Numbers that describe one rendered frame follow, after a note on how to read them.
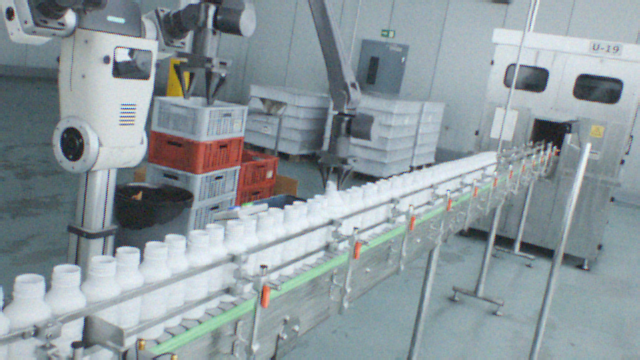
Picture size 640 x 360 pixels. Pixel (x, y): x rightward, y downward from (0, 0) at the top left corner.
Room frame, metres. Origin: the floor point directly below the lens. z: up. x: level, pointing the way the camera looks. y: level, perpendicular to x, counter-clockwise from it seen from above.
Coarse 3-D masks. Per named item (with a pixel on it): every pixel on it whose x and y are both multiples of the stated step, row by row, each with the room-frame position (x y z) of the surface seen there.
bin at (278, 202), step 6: (270, 198) 2.37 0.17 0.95; (276, 198) 2.42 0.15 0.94; (282, 198) 2.46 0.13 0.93; (288, 198) 2.49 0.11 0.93; (294, 198) 2.48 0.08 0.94; (300, 198) 2.46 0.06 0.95; (252, 204) 2.26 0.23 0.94; (258, 204) 2.30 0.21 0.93; (270, 204) 2.38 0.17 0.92; (276, 204) 2.42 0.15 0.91; (282, 204) 2.47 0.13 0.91; (288, 204) 2.49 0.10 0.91
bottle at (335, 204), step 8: (328, 184) 1.62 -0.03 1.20; (336, 184) 1.61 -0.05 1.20; (328, 192) 1.61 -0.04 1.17; (336, 192) 1.61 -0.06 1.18; (328, 200) 1.60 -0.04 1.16; (336, 200) 1.60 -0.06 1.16; (328, 208) 1.59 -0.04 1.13; (336, 208) 1.60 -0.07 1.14; (336, 216) 1.60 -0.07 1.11; (328, 232) 1.59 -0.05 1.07; (328, 240) 1.59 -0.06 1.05; (336, 240) 1.62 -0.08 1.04
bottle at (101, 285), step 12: (96, 264) 0.87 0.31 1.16; (108, 264) 0.88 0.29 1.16; (96, 276) 0.87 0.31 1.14; (108, 276) 0.88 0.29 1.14; (84, 288) 0.87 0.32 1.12; (96, 288) 0.87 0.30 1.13; (108, 288) 0.87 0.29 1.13; (120, 288) 0.90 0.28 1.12; (96, 300) 0.86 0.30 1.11; (96, 312) 0.86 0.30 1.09; (108, 312) 0.87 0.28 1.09
